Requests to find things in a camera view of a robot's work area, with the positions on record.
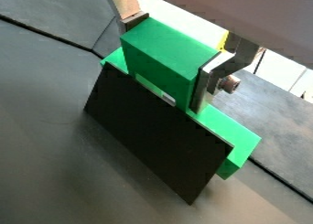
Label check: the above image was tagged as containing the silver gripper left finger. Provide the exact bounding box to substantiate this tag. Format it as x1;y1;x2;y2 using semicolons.
112;0;149;33

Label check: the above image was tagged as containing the green zigzag block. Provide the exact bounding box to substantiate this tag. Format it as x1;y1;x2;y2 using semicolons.
100;17;260;179

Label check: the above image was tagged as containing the black fixture bracket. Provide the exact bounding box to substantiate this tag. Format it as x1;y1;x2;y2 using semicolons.
84;63;231;204

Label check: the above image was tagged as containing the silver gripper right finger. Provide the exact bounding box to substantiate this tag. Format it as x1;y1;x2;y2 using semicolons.
190;32;259;113

